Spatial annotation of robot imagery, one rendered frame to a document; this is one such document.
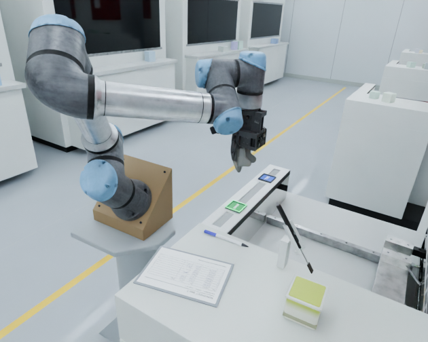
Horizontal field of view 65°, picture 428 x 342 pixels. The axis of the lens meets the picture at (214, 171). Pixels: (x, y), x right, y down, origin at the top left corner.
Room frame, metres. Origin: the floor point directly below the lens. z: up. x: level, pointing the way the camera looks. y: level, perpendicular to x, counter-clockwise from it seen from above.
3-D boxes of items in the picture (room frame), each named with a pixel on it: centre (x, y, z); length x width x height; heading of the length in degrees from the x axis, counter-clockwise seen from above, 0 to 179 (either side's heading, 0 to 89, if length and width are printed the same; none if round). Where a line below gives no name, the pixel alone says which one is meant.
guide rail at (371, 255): (0.96, -0.43, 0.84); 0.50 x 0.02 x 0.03; 59
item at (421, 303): (0.74, -0.61, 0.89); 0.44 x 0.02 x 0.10; 149
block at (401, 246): (0.88, -0.61, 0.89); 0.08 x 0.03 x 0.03; 59
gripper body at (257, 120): (0.95, -0.10, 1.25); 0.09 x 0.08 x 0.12; 59
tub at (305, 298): (0.53, -0.21, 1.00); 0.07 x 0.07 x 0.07; 63
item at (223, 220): (1.07, -0.14, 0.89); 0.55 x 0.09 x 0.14; 149
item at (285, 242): (0.68, -0.20, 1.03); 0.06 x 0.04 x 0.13; 59
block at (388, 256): (0.81, -0.57, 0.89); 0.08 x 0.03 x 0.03; 59
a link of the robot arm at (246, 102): (0.96, -0.09, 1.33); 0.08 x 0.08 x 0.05
